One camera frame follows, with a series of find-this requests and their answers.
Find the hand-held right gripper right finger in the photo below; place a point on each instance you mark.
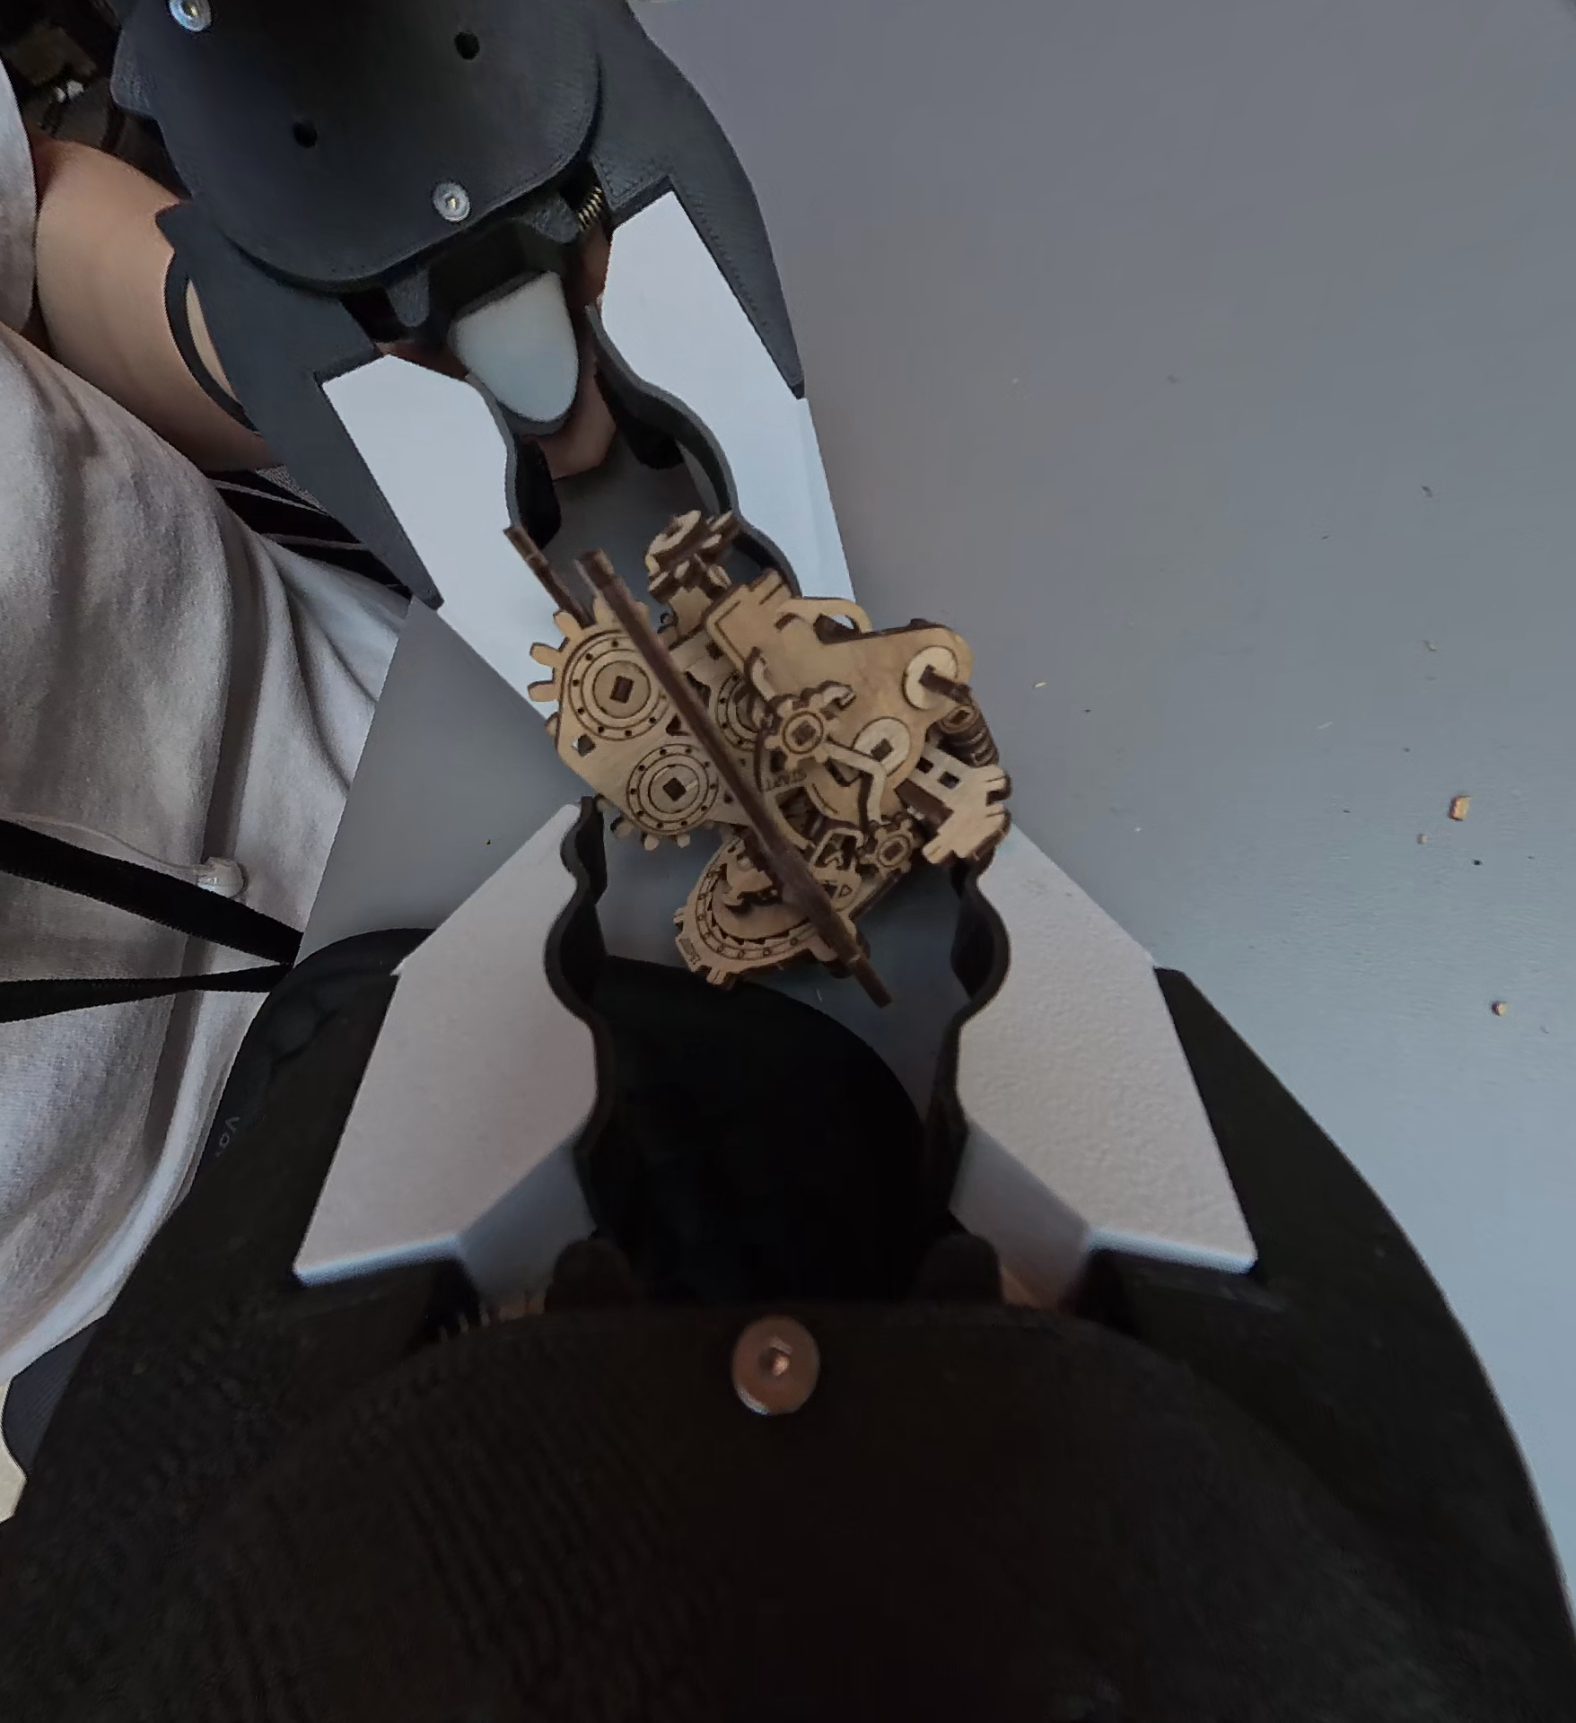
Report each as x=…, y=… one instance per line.
x=1112, y=1104

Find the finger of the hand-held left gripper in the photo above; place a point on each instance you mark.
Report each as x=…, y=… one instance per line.
x=425, y=458
x=735, y=363

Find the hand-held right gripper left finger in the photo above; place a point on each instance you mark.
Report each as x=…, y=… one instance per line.
x=425, y=1117

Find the thin dark wooden stick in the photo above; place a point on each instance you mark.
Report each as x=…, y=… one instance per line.
x=533, y=559
x=735, y=794

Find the wooden gear model assembly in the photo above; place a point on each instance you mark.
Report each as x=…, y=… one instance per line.
x=628, y=713

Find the person's left forearm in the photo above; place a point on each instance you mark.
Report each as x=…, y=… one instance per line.
x=102, y=270

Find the person's left hand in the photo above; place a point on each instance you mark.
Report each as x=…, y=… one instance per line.
x=590, y=442

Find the black mesh seat cushion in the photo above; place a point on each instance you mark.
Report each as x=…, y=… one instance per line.
x=735, y=1077

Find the person in white shirt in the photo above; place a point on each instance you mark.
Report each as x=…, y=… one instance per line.
x=62, y=605

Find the scattered wood crumbs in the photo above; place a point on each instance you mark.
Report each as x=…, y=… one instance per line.
x=1459, y=808

